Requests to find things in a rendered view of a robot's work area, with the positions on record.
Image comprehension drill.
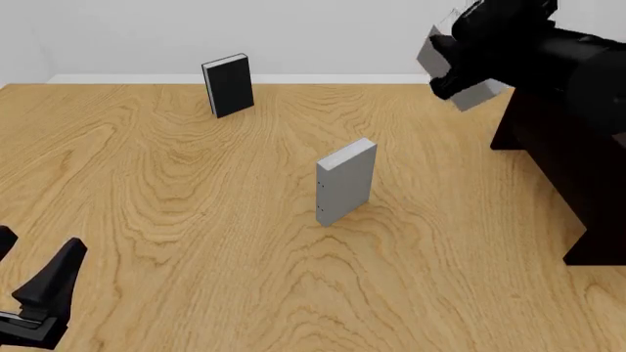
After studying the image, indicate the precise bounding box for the plain grey book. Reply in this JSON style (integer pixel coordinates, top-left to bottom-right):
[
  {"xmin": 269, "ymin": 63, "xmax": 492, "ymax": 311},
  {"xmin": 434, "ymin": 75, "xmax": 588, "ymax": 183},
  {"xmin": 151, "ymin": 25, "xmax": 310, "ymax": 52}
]
[{"xmin": 415, "ymin": 6, "xmax": 513, "ymax": 113}]

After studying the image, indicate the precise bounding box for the grey book with spine dots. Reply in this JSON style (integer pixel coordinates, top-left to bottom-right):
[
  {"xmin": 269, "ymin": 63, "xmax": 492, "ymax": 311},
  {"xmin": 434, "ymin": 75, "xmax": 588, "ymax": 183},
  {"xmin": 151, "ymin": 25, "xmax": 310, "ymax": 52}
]
[{"xmin": 315, "ymin": 136, "xmax": 379, "ymax": 229}]

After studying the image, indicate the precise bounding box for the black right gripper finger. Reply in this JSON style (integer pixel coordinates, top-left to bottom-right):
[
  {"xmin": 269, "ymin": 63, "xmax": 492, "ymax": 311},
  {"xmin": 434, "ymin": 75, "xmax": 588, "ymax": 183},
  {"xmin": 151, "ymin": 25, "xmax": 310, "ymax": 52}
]
[{"xmin": 427, "ymin": 33, "xmax": 493, "ymax": 101}]

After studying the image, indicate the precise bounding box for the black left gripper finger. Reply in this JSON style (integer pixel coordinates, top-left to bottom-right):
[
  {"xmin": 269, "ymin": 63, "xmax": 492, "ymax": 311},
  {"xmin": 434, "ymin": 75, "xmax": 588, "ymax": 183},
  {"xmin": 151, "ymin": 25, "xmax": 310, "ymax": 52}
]
[
  {"xmin": 11, "ymin": 237, "xmax": 89, "ymax": 321},
  {"xmin": 0, "ymin": 225, "xmax": 20, "ymax": 258}
]

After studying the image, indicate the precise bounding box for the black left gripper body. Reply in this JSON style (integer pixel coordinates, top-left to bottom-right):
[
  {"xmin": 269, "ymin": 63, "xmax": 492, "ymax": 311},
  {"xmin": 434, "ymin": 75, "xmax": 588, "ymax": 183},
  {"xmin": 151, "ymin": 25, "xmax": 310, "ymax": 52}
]
[{"xmin": 0, "ymin": 308, "xmax": 70, "ymax": 352}]

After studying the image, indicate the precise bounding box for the black hardcover book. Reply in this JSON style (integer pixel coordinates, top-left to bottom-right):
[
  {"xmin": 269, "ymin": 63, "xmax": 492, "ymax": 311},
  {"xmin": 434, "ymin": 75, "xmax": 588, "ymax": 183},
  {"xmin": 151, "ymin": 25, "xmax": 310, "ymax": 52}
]
[{"xmin": 201, "ymin": 53, "xmax": 255, "ymax": 120}]

